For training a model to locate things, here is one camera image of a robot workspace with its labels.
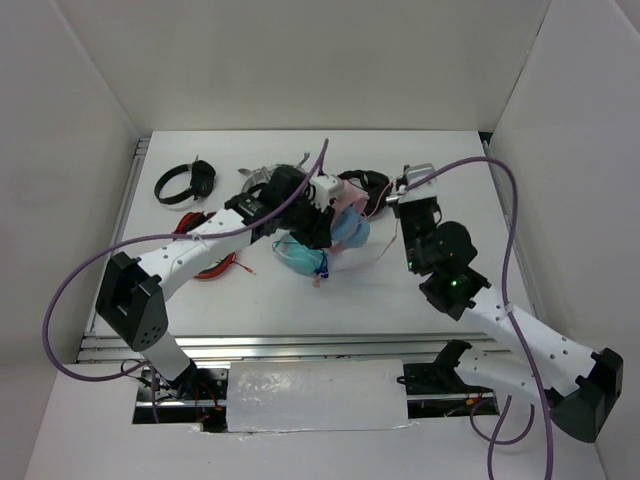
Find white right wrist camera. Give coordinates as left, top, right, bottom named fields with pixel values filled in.
left=386, top=163, right=438, bottom=206

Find aluminium front rail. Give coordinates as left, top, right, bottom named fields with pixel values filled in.
left=77, top=333, right=546, bottom=364

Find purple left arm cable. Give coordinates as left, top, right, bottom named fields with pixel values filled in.
left=42, top=138, right=331, bottom=426

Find grey gaming headset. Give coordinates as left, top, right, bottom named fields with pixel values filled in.
left=238, top=152, right=310, bottom=193

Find small black headphones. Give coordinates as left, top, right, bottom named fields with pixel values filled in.
left=338, top=169, right=392, bottom=218

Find teal cat-ear headphones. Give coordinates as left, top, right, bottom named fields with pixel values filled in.
left=272, top=235, right=329, bottom=279

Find red and black headphones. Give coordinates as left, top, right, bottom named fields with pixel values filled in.
left=174, top=211, right=255, bottom=281

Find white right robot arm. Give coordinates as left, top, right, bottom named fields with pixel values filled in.
left=394, top=198, right=624, bottom=443

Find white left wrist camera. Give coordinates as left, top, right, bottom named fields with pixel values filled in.
left=308, top=175, right=344, bottom=211

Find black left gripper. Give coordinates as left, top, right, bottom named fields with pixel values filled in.
left=278, top=191, right=334, bottom=250

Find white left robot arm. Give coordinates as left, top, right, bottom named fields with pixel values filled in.
left=96, top=165, right=342, bottom=399

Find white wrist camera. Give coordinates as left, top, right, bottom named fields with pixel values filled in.
left=386, top=163, right=438, bottom=206
left=308, top=175, right=344, bottom=211

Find silver foil cover plate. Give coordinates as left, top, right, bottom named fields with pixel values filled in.
left=226, top=359, right=409, bottom=433

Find pink and blue cat-ear headphones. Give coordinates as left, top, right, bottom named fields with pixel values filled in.
left=314, top=180, right=387, bottom=287

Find aluminium right side rail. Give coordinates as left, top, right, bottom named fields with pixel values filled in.
left=489, top=164, right=554, bottom=327

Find aluminium left side rail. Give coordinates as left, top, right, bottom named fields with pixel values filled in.
left=76, top=137, right=151, bottom=361

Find aluminium rail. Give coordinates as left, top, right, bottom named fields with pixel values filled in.
left=489, top=164, right=554, bottom=327
left=76, top=137, right=151, bottom=361
left=77, top=333, right=546, bottom=364

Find black on-ear headphones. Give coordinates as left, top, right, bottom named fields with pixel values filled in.
left=153, top=158, right=217, bottom=205

